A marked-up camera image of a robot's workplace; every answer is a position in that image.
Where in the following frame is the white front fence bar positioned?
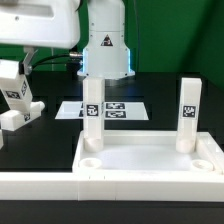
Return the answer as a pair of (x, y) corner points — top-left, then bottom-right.
(0, 172), (224, 202)

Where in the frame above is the white fiducial marker sheet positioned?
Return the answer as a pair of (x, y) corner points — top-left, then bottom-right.
(56, 101), (148, 120)

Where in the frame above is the white thin cable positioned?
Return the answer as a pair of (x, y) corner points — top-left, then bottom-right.
(49, 47), (55, 72)

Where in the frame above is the white desk top tray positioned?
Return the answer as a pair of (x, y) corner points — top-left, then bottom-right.
(72, 130), (224, 174)

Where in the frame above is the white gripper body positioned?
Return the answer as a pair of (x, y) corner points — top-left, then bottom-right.
(0, 0), (81, 49)

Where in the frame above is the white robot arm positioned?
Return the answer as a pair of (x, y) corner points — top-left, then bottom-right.
(0, 0), (135, 80)

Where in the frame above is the black cable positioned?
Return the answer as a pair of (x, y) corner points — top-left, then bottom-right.
(33, 49), (84, 68)

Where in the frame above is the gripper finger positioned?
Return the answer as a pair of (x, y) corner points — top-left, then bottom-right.
(19, 46), (37, 75)

